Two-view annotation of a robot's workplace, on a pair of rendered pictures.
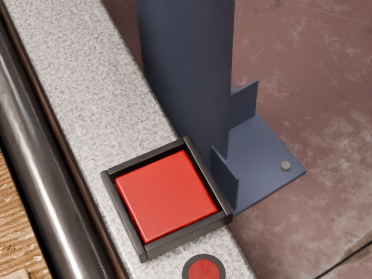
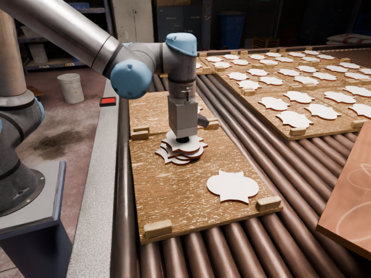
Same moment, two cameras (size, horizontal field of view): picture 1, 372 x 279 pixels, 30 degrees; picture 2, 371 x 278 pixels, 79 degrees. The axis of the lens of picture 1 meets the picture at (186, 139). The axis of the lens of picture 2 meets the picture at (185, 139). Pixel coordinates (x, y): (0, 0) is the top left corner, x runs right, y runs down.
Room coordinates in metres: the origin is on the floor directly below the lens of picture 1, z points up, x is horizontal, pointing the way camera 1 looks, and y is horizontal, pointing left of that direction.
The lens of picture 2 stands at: (1.19, 0.58, 1.38)
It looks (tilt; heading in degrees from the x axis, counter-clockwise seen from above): 33 degrees down; 190
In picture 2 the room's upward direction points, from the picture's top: straight up
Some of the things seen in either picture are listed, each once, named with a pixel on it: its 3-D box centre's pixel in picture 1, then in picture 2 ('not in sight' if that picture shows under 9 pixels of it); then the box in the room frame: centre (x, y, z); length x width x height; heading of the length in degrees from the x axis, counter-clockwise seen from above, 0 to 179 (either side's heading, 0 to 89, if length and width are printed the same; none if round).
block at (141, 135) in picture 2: not in sight; (139, 135); (0.55, 0.30, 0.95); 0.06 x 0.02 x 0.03; 115
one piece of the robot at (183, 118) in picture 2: not in sight; (189, 112); (0.59, 0.48, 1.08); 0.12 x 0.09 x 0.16; 121
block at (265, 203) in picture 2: not in sight; (268, 203); (0.79, 0.71, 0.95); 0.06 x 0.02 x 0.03; 115
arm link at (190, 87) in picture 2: not in sight; (182, 87); (0.60, 0.46, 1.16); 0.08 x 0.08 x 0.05
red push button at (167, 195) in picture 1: (165, 197); (108, 101); (0.24, 0.02, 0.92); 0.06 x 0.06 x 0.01; 23
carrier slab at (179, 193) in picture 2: not in sight; (191, 168); (0.67, 0.50, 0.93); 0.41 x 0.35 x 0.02; 25
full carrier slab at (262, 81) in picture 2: not in sight; (253, 78); (-0.19, 0.74, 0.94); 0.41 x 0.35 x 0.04; 22
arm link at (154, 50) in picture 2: not in sight; (141, 60); (0.64, 0.37, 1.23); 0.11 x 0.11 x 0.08; 11
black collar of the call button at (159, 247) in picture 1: (165, 196); (108, 101); (0.24, 0.02, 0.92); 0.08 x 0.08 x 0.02; 23
